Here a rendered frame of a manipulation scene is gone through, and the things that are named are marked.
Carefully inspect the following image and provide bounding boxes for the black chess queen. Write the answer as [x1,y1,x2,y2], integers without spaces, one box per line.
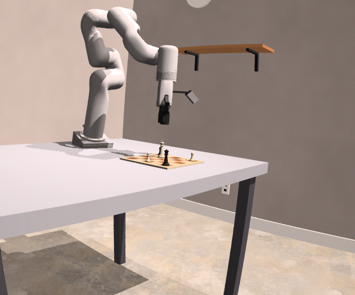
[162,149,170,166]

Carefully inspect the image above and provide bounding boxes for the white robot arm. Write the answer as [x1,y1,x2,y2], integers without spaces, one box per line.
[80,7,178,142]

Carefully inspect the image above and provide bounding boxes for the chessboard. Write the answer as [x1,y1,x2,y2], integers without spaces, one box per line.
[120,153,205,169]

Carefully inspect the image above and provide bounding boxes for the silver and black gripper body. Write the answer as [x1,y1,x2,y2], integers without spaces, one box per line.
[156,79,176,107]

